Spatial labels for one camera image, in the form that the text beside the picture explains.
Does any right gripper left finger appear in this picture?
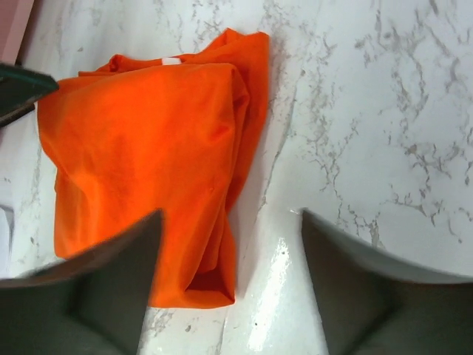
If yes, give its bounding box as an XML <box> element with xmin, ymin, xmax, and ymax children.
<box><xmin>1</xmin><ymin>211</ymin><xmax>162</xmax><ymax>354</ymax></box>

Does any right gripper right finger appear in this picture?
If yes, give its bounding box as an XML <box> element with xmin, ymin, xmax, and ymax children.
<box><xmin>301</xmin><ymin>209</ymin><xmax>472</xmax><ymax>354</ymax></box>

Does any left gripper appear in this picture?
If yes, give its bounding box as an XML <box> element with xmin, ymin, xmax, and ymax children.
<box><xmin>0</xmin><ymin>62</ymin><xmax>59</xmax><ymax>128</ymax></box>

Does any orange t shirt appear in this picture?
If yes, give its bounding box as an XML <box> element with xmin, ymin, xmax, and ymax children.
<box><xmin>37</xmin><ymin>29</ymin><xmax>270</xmax><ymax>308</ymax></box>

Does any pink wooden shelf stand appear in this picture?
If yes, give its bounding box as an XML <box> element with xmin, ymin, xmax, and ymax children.
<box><xmin>0</xmin><ymin>0</ymin><xmax>34</xmax><ymax>64</ymax></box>

